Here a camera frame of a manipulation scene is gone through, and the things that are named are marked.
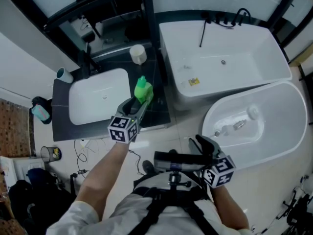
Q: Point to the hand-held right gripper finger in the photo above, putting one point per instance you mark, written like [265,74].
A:
[194,147]
[209,146]

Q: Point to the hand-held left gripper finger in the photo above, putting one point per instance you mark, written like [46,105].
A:
[124,105]
[143,110]

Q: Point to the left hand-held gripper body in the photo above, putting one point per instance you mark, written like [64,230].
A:
[122,130]

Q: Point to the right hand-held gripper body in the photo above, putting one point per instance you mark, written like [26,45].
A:
[220,171]

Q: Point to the green detergent bottle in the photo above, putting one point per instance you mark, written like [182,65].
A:
[143,89]

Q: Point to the person's left forearm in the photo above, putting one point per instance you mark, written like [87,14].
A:
[105,175]

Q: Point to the person's right forearm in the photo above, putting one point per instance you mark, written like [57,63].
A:
[227,204]

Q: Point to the dark wooden vanity cabinet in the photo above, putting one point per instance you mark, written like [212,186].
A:
[156,116]

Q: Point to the person's right shoe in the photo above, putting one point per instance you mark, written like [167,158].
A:
[172,151]

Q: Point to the person's shoe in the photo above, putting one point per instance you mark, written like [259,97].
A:
[172,151]
[148,166]

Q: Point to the white sink basin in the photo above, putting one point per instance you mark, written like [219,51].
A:
[97,94]

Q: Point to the metal drain fitting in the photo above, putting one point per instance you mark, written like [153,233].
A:
[239,125]

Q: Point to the white power strip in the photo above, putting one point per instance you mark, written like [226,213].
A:
[85,144]

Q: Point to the person's left shoe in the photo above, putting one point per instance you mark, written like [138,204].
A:
[148,166]

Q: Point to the white mug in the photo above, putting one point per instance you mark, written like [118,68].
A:
[138,54]

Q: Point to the black sink faucet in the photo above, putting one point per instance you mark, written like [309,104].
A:
[86,62]

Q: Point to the yellow label sticker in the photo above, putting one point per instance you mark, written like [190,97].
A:
[193,81]

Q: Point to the tall white cup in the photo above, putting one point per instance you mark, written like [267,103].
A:
[64,75]

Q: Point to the person's white shirt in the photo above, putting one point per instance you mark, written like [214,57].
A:
[176,224]

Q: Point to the black chest harness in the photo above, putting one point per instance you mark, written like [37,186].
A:
[156,214]

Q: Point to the dark green oval bathtub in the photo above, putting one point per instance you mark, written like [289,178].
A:
[281,111]

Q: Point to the white rectangular bathtub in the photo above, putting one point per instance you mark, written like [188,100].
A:
[232,53]

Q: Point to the black hand shower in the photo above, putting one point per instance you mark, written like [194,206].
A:
[203,33]

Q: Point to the black high-back office chair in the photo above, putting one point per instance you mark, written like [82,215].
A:
[36,204]

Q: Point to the black bathtub faucet set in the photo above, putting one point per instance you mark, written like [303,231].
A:
[240,15]

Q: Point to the black metal mirror shelf frame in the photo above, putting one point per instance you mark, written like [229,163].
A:
[148,8]

